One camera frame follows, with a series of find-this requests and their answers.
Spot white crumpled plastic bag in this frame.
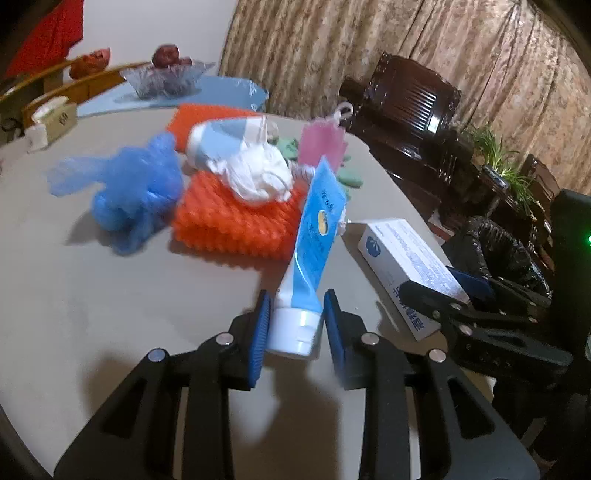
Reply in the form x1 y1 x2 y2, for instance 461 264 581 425
205 117 296 203

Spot large dark red fruit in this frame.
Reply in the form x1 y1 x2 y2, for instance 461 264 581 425
152 45 181 69

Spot dark wooden side table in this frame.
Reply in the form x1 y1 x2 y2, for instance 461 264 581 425
402 124 513 232

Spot red apples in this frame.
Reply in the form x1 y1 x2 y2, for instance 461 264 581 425
69 48 112 79

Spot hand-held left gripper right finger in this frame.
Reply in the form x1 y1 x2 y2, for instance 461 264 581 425
323 289 541 480

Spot blue plastic bag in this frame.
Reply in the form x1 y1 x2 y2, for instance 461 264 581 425
48 133 185 256

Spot dark wooden armchair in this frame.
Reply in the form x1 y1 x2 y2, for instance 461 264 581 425
519 154 561 234
339 52 462 155

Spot white blue cardboard box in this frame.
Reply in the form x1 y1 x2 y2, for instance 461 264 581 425
358 218 469 342

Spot beige patterned curtain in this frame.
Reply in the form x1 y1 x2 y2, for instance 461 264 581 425
218 0 591 195

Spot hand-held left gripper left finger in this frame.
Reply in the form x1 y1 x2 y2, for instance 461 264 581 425
53 290 273 480

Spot green potted plant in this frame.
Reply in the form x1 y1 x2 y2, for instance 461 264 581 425
464 122 532 204

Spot pink pouch with white hook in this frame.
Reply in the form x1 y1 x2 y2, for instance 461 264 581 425
298 102 354 174

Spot gold tissue box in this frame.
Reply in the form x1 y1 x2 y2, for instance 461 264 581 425
23 98 78 153

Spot bin with black bag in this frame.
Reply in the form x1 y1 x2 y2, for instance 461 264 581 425
445 216 552 296

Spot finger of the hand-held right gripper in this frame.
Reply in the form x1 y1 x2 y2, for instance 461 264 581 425
447 267 552 320
398 280 573 370

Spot orange foam net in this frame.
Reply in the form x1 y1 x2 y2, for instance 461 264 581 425
173 173 308 261
166 104 259 153

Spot blue white toothpaste tube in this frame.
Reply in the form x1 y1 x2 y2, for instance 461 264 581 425
267 156 348 360

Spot light blue tablecloth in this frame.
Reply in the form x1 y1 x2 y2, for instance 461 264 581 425
76 75 269 118

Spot red cloth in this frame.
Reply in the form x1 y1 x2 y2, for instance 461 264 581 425
7 0 85 79

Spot glass fruit bowl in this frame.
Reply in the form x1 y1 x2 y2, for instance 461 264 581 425
120 60 215 100

